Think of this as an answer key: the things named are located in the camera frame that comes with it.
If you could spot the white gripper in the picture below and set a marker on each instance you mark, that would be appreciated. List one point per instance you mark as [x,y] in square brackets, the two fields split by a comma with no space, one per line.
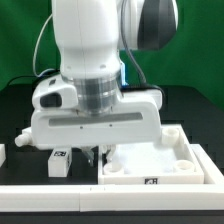
[93,112]

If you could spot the white square tabletop part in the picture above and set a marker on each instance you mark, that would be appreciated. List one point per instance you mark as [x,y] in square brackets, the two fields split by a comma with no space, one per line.
[170,160]

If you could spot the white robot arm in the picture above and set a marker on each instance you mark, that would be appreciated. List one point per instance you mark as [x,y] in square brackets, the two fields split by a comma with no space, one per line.
[90,34]

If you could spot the white block left edge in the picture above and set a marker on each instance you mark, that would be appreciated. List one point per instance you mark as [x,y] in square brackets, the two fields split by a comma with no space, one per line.
[2,154]

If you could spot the white fence wall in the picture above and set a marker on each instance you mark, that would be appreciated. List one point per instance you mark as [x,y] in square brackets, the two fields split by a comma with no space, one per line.
[86,198]

